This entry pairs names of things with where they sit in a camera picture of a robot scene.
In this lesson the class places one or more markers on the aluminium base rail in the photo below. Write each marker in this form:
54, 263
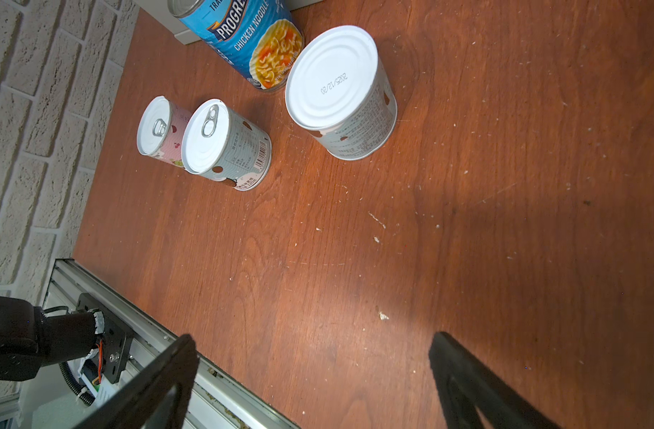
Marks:
217, 400

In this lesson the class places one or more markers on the grey metal cabinet box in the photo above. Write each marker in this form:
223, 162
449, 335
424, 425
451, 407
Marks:
233, 26

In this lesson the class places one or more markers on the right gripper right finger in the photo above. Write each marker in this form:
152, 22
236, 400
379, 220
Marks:
470, 393

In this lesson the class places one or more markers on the white can right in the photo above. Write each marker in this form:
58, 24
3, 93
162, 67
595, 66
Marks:
339, 91

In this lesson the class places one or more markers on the white can centre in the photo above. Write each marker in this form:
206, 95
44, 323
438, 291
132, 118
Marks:
223, 146

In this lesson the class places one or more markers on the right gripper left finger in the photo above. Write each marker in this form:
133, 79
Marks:
157, 397

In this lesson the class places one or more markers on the blue soup can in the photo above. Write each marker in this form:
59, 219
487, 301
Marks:
266, 67

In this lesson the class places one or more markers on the white can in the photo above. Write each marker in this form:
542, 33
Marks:
339, 91
223, 146
161, 130

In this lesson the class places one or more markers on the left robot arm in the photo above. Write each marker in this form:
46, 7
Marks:
29, 339

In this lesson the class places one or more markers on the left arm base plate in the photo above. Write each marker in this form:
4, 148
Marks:
112, 353

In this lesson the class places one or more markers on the white can far left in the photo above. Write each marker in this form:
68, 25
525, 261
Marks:
161, 130

